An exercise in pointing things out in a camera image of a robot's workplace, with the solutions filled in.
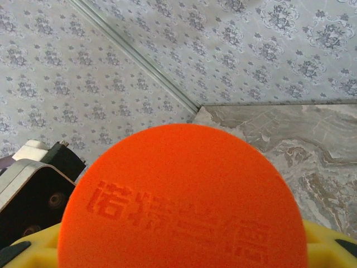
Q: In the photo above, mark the aluminium corner post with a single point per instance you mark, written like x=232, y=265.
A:
x=139, y=56

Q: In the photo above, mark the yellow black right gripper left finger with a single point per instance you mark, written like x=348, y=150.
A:
x=39, y=251

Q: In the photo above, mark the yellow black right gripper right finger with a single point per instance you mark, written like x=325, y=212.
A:
x=329, y=248

